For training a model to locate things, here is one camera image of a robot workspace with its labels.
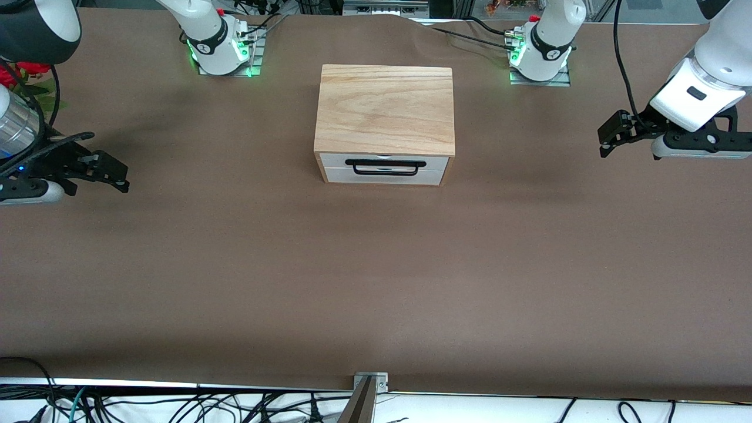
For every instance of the dark camera mount post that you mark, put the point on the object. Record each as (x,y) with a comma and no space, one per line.
(359,405)

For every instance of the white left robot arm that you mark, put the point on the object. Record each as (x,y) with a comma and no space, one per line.
(722,53)

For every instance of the silver power strip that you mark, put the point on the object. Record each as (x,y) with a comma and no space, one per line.
(385,7)

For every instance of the brown table cover sheet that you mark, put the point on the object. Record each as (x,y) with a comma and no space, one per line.
(376,282)

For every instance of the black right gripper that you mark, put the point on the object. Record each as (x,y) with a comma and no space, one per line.
(59,160)

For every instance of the wooden cabinet box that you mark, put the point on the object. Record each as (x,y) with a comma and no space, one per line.
(385,108)

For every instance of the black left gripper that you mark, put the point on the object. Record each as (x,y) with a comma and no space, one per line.
(640,127)

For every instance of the colourful background decoration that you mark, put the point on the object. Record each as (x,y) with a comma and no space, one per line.
(505,6)

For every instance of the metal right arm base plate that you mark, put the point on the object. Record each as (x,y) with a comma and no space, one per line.
(255,56)

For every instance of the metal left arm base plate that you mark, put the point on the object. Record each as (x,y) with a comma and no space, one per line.
(540,82)

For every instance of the red artificial roses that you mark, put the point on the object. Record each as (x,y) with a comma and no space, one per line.
(35,69)

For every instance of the metal edge bracket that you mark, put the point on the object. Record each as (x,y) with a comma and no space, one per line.
(380,382)

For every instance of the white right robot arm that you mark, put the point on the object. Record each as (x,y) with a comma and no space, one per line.
(202,29)

